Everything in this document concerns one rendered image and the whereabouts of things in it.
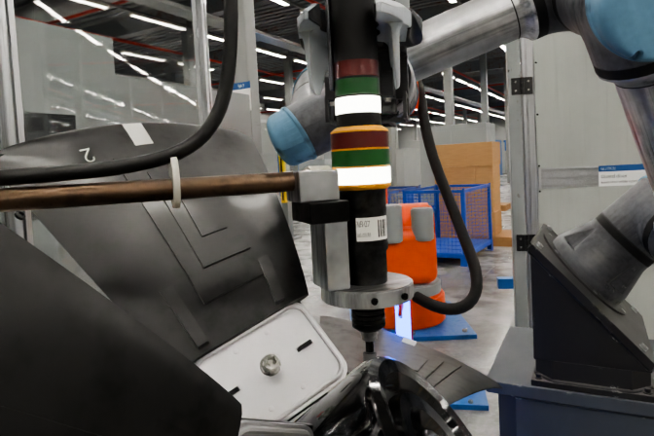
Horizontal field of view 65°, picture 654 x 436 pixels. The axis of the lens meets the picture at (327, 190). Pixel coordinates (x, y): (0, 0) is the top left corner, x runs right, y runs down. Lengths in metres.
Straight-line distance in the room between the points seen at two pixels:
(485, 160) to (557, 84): 6.05
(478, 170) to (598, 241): 7.33
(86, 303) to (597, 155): 2.15
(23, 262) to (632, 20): 0.59
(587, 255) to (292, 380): 0.71
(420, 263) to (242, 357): 3.86
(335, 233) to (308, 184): 0.04
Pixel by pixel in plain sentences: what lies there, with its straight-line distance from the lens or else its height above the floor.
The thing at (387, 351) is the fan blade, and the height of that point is 1.18.
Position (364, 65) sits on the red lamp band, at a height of 1.45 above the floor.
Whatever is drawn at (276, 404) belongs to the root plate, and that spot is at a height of 1.24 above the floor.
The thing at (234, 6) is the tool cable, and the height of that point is 1.49.
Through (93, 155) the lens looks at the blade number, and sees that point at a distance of 0.46.
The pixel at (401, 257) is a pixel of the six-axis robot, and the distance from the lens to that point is 4.16.
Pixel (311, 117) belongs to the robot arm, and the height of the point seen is 1.44.
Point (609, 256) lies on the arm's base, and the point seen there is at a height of 1.20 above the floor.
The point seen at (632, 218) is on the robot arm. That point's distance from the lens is 0.99.
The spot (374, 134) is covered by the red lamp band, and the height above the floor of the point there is 1.40.
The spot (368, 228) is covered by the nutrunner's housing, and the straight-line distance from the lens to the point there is 0.37.
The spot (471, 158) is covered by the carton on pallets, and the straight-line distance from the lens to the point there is 8.29.
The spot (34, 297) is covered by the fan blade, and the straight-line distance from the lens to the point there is 0.19.
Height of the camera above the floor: 1.38
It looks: 3 degrees down
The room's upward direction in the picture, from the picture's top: 3 degrees counter-clockwise
